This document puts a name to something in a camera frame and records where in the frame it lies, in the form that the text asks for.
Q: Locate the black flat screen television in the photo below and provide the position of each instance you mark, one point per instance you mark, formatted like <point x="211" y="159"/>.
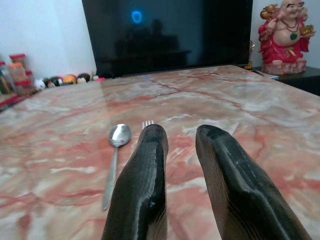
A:
<point x="170" y="37"/>

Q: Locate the red laughing buddha statue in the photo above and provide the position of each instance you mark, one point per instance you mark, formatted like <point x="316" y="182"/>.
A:
<point x="285" y="45"/>

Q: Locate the tall jar red lid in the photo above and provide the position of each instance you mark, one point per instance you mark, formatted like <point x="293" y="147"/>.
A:
<point x="18" y="58"/>

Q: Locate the small red box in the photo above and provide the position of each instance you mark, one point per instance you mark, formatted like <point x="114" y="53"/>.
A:
<point x="100" y="79"/>

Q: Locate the golden jar red lid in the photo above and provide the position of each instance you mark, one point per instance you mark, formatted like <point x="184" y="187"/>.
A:
<point x="16" y="77"/>

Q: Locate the clear jar red lid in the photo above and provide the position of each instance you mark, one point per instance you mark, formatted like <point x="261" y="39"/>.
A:
<point x="3" y="77"/>

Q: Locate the orange round figurine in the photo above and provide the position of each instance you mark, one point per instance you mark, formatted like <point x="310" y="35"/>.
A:
<point x="69" y="78"/>

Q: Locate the small white figurine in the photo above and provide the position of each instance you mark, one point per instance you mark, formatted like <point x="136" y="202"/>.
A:
<point x="38" y="84"/>

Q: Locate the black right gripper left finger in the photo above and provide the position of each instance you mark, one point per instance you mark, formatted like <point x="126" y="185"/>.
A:
<point x="140" y="187"/>

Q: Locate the black tv console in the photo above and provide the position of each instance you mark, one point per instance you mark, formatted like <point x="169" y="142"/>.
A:
<point x="300" y="80"/>

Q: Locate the small jar red lid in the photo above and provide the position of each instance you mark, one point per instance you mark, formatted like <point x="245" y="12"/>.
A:
<point x="28" y="81"/>

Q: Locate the silver metal fork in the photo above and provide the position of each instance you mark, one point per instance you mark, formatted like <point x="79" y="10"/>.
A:
<point x="147" y="123"/>

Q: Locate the black haired doll figurine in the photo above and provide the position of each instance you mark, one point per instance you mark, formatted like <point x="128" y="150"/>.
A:
<point x="53" y="81"/>

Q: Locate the black round figurine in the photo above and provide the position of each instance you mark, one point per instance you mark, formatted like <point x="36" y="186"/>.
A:
<point x="83" y="78"/>

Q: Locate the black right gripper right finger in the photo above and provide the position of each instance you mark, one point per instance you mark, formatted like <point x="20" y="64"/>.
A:
<point x="240" y="190"/>

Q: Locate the marble top folding table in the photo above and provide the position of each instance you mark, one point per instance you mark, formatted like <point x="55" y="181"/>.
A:
<point x="175" y="100"/>
<point x="10" y="101"/>

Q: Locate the silver metal spoon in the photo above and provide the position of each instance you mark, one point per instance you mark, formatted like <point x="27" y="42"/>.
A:
<point x="120" y="136"/>

